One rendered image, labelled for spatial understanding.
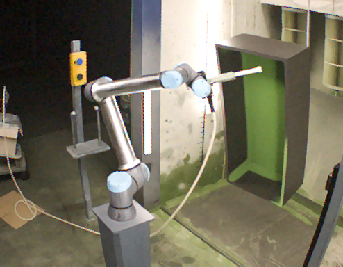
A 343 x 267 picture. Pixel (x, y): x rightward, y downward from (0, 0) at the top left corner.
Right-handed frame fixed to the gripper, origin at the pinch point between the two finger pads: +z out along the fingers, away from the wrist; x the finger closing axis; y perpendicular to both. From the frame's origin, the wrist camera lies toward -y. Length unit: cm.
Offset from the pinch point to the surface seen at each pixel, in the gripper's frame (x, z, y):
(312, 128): 86, 142, 63
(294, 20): 96, 119, -50
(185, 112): -34, 91, 13
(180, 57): -21, 72, -33
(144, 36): -39, 41, -53
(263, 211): 14, 104, 123
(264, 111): 34, 67, 28
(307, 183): 65, 119, 113
